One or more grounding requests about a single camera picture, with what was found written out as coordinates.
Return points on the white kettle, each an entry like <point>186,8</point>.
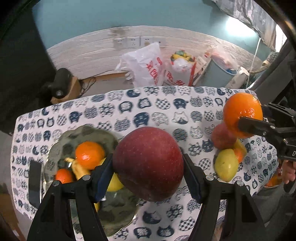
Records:
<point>238,76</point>

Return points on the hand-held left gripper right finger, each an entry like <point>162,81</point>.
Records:
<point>192,179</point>

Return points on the yellow banana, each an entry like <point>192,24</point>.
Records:
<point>240,144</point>
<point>79,171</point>

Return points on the person's grey trousers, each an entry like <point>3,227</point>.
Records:
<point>270,204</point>

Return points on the blue-grey bin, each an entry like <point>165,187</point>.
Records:
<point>218,75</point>

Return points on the red and white bag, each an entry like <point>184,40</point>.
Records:
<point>180,69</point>

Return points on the white plastic bag red print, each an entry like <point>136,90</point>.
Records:
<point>145,67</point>

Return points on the black hanging cloth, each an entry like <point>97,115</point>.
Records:
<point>20,69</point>

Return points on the pink plastic bag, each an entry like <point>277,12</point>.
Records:
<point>222,56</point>

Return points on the red apple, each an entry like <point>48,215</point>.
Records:
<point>220,139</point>
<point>148,162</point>

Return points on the large orange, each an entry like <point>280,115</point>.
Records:
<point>240,109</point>
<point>90,155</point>

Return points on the cat print tablecloth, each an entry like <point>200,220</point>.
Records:
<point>161,109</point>

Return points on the green glass bowl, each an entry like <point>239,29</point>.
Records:
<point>111,213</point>

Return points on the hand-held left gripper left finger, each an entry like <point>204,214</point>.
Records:
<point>104,183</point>

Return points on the black smartphone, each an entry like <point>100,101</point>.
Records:
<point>34,183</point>

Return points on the dark grey frame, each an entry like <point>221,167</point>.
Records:
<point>275,76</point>

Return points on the person's right hand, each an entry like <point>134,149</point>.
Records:
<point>288,172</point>

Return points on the white wall socket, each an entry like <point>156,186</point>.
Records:
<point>146,41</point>
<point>160,42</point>
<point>119,43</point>
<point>133,42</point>

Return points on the white and red carton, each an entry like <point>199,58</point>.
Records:
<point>201,63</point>

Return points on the grey curtain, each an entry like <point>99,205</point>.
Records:
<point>254,14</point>

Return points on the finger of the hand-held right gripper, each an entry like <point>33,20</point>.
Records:
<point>254,127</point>
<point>275,110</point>

